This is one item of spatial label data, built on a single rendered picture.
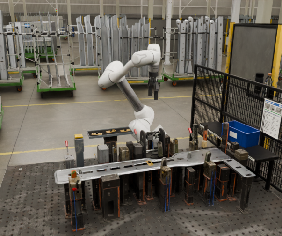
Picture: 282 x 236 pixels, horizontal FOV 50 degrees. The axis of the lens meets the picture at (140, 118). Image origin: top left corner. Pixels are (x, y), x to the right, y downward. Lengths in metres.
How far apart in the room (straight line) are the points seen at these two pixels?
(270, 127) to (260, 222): 0.77
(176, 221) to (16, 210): 1.18
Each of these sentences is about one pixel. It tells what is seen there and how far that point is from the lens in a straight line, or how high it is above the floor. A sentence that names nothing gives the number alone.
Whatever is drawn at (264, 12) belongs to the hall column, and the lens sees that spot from 9.89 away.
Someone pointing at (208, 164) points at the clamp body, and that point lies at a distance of 2.35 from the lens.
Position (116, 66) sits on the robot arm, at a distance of 2.82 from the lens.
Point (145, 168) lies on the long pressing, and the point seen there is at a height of 1.00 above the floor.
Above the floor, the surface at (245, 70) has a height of 1.33.
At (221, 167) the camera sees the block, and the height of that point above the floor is 0.98.
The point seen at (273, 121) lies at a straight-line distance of 2.68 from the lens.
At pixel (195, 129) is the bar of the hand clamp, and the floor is 1.17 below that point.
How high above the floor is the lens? 2.07
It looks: 18 degrees down
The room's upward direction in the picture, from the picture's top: 1 degrees clockwise
